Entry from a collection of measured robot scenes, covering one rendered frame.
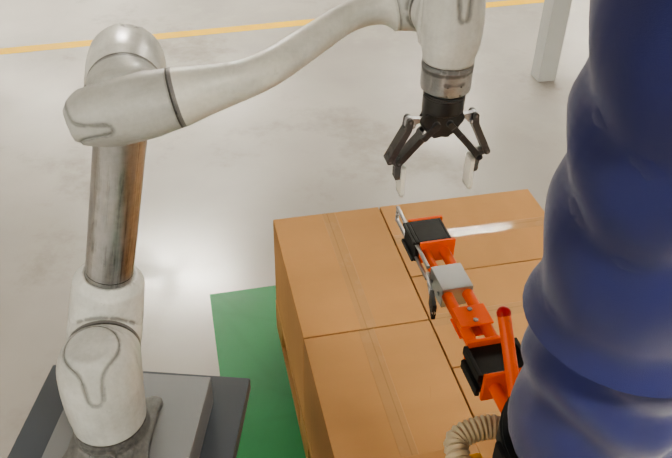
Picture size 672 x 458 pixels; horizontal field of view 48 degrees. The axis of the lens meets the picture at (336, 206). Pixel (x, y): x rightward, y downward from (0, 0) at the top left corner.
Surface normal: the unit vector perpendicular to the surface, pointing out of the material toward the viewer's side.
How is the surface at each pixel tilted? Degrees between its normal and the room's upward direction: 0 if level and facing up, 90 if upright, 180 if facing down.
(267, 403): 0
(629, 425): 67
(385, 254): 0
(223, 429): 0
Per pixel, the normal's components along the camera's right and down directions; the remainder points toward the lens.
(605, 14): -0.95, 0.11
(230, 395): 0.02, -0.80
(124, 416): 0.73, 0.41
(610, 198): -0.78, 0.12
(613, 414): -0.17, 0.25
